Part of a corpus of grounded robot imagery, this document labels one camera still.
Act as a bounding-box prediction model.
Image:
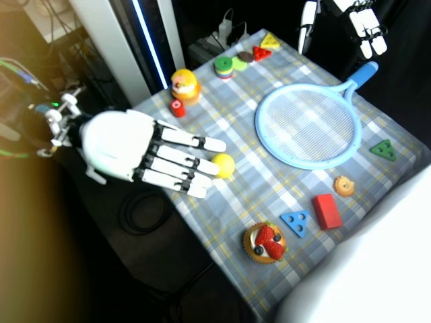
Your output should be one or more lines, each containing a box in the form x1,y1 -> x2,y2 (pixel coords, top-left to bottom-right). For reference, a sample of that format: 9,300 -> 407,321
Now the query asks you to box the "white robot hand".
298,0 -> 389,60
79,108 -> 228,199

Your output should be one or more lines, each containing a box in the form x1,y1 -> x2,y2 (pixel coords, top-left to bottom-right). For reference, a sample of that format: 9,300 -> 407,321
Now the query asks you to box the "light blue toy racket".
255,61 -> 380,171

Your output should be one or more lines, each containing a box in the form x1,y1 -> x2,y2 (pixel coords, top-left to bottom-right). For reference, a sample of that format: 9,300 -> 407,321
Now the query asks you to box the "yellow ball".
211,153 -> 236,179

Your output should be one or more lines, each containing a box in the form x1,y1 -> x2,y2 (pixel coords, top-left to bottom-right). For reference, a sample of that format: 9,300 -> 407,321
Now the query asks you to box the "red cylinder block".
169,98 -> 187,118

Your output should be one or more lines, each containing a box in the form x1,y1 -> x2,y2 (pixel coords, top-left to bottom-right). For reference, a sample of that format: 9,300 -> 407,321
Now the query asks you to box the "yellow fruit toy cupcake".
170,68 -> 202,107

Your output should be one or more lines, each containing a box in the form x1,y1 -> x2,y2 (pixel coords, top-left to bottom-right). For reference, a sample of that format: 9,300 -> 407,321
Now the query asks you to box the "yellow triangle block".
259,32 -> 281,50

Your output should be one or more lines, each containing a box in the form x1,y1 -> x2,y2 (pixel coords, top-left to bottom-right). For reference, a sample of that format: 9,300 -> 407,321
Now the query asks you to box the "white column with blue light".
69,0 -> 186,107

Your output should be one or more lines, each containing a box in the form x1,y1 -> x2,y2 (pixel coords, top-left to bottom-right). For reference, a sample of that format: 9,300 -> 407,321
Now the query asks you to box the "red triangle block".
252,45 -> 273,62

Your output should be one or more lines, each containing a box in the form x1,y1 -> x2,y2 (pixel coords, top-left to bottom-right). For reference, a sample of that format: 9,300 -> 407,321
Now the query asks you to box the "blue plaid tablecloth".
133,28 -> 424,320

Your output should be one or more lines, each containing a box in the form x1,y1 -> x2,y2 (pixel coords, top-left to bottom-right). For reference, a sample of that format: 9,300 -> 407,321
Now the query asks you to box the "black power strip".
187,33 -> 230,65

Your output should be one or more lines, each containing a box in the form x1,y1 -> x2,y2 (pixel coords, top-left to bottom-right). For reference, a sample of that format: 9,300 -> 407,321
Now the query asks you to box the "green triangle block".
369,139 -> 397,164

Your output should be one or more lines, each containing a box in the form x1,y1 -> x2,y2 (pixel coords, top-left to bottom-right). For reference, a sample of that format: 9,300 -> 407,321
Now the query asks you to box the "light green toy cookie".
231,55 -> 249,72

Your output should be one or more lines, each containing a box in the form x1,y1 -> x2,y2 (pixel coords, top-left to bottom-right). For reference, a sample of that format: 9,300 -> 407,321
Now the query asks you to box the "white power adapter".
217,8 -> 252,46

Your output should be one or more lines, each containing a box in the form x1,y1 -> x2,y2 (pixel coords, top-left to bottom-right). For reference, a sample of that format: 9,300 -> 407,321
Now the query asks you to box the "tan toy biscuit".
333,175 -> 356,198

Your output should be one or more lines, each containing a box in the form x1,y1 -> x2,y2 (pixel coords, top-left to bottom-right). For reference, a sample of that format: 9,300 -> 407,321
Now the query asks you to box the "strawberry toy tart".
242,221 -> 288,265

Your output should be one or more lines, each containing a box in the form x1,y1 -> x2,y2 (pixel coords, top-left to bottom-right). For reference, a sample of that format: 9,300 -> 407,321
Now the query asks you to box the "red rectangular block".
311,193 -> 343,231

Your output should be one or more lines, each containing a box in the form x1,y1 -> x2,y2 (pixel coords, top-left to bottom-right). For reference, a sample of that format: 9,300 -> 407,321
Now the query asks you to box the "blue triangle block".
279,210 -> 310,239

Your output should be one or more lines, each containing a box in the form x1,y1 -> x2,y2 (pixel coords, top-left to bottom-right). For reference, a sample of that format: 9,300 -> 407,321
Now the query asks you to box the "large white panel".
274,168 -> 431,323

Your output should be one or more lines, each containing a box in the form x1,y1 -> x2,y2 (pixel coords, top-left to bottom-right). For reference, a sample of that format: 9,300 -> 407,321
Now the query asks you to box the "black coiled cable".
117,190 -> 169,236

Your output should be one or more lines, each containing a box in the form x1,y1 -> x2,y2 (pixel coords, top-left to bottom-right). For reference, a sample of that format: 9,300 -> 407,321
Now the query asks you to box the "equipment rack with cables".
20,0 -> 102,98

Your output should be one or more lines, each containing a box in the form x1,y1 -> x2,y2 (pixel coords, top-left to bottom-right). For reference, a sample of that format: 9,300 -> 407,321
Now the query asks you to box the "green ring stack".
213,56 -> 234,80

